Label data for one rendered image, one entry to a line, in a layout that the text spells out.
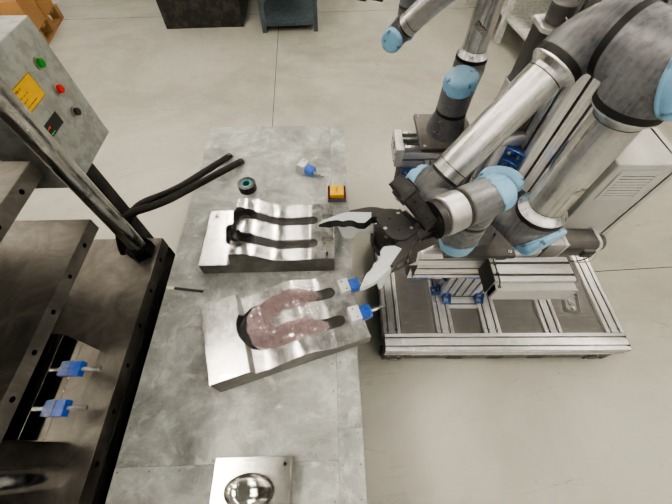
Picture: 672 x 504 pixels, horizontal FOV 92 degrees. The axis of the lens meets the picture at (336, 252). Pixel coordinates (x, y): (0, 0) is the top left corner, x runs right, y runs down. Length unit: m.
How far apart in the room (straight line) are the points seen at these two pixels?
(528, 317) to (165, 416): 1.76
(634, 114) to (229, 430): 1.17
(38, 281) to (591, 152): 1.42
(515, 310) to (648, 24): 1.56
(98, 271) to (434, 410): 1.69
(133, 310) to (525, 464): 1.90
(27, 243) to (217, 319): 0.65
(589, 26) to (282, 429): 1.14
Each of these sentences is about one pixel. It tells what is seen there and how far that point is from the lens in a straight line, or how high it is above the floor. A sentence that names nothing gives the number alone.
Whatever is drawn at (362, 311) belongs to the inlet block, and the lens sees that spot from 1.11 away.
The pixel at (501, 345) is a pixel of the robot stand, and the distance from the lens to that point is 1.95.
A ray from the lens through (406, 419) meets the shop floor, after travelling 1.93.
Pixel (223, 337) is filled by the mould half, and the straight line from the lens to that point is 1.09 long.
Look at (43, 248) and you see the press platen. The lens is 1.37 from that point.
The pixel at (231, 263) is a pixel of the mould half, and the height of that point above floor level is 0.87.
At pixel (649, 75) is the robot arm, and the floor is 1.63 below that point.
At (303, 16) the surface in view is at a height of 0.11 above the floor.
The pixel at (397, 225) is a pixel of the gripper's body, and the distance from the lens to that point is 0.54.
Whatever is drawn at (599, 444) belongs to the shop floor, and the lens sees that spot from 2.31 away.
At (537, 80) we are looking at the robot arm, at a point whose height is 1.56.
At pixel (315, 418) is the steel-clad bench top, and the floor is 0.80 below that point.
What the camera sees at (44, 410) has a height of 0.92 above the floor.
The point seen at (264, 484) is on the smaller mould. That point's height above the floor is 0.85.
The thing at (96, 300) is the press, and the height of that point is 0.78.
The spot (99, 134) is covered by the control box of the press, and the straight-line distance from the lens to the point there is 1.57.
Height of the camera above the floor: 1.89
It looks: 57 degrees down
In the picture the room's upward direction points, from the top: straight up
